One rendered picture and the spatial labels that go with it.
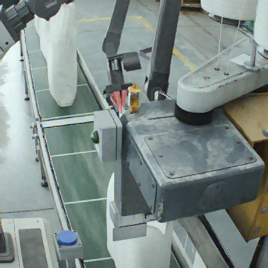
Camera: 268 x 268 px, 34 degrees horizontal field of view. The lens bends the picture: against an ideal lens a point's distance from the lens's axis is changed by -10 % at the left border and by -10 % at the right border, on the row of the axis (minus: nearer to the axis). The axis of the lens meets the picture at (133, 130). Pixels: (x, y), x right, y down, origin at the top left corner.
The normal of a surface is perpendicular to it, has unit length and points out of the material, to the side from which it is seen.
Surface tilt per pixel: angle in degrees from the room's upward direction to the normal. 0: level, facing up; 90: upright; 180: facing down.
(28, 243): 0
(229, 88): 90
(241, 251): 0
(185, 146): 0
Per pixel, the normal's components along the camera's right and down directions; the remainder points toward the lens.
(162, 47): 0.08, 0.33
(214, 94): 0.66, 0.41
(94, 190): 0.04, -0.86
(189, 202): 0.29, 0.51
